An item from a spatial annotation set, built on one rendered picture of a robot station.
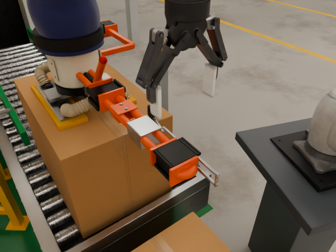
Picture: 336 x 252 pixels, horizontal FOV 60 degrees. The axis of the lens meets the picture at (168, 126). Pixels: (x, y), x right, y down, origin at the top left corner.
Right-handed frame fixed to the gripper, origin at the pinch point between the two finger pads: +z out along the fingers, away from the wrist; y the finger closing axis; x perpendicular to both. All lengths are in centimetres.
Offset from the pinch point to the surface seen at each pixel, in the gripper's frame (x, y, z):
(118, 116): -20.4, 5.3, 13.4
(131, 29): -304, -158, 99
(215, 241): 0, -18, 68
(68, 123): -42, 13, 25
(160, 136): -6.6, 1.3, 13.2
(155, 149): -1.9, 6.0, 11.6
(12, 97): -152, 18, 67
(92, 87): -37.1, 4.9, 12.2
